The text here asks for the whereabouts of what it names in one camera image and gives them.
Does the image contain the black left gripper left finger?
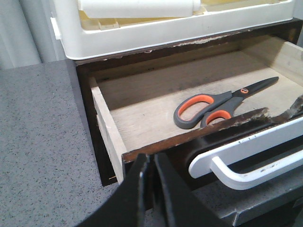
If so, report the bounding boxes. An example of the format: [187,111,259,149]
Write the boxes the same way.
[78,154,150,227]

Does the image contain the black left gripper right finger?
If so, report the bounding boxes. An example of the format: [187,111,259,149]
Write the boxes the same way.
[154,154,228,227]

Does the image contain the dark wooden drawer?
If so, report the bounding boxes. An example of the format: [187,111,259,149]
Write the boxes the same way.
[89,36,303,187]

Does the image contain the grey orange scissors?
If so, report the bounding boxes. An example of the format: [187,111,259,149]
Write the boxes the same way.
[173,77,279,129]

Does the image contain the dark wooden drawer cabinet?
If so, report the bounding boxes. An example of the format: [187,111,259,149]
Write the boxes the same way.
[76,18,303,188]

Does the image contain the white plastic tray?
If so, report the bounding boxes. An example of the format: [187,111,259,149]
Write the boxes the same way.
[51,0,295,60]

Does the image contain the white plastic bottle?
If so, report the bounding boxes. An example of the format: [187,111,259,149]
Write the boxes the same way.
[78,0,201,18]

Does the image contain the white drawer handle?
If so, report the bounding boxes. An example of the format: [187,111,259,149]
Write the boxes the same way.
[188,117,303,190]

